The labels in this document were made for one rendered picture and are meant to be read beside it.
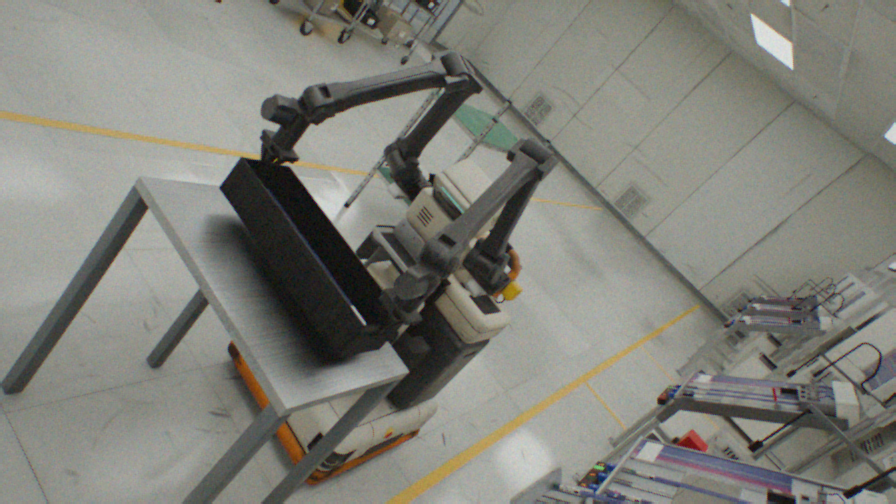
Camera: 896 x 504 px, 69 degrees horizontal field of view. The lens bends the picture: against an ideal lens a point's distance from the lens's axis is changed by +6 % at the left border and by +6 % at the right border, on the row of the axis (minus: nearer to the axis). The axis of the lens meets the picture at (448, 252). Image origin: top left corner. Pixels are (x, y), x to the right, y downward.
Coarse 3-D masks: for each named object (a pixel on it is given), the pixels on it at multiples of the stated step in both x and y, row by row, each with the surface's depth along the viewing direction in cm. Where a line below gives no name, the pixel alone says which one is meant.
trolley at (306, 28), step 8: (272, 0) 625; (296, 0) 614; (304, 0) 637; (320, 0) 606; (368, 0) 671; (304, 8) 613; (312, 8) 635; (360, 8) 674; (312, 16) 612; (320, 16) 621; (328, 16) 656; (336, 16) 680; (304, 24) 616; (312, 24) 622; (344, 24) 670; (304, 32) 621; (344, 32) 684; (344, 40) 692
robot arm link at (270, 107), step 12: (276, 96) 153; (300, 96) 160; (264, 108) 155; (276, 108) 153; (288, 108) 154; (300, 108) 157; (324, 108) 156; (276, 120) 155; (288, 120) 156; (312, 120) 158; (324, 120) 158
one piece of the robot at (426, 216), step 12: (408, 192) 203; (420, 192) 200; (420, 204) 200; (432, 204) 197; (408, 216) 203; (420, 216) 200; (432, 216) 198; (444, 216) 195; (420, 228) 200; (432, 228) 198; (468, 252) 191; (372, 264) 211; (384, 264) 214; (384, 276) 209; (396, 276) 209; (384, 288) 207; (396, 336) 216
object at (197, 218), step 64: (192, 192) 162; (192, 256) 144; (256, 256) 160; (64, 320) 171; (192, 320) 209; (256, 320) 142; (320, 384) 140; (384, 384) 167; (256, 448) 136; (320, 448) 178
